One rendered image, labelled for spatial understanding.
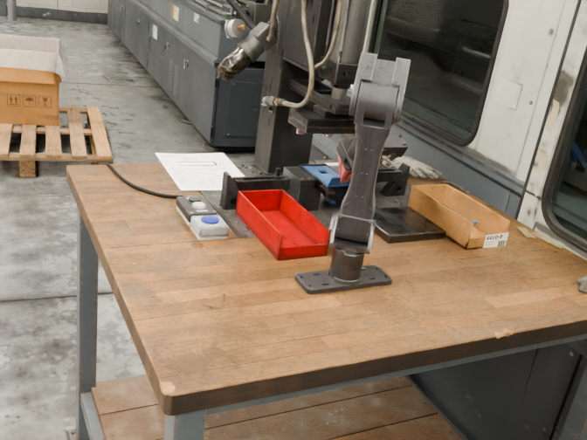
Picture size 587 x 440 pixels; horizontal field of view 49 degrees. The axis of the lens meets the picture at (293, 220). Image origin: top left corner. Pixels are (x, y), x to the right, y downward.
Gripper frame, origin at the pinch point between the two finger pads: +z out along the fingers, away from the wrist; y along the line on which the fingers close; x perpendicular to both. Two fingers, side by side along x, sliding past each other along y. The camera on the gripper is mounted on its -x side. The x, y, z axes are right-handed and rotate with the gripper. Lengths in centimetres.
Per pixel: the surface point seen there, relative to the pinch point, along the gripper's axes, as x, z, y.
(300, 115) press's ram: 9.2, -6.9, 14.7
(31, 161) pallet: 47, 214, 191
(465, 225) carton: -23.9, -5.2, -19.4
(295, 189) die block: 8.7, 8.2, 4.0
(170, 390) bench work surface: 58, -17, -52
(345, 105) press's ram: 0.1, -12.6, 12.7
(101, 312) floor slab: 35, 143, 46
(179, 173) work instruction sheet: 30.4, 26.5, 25.0
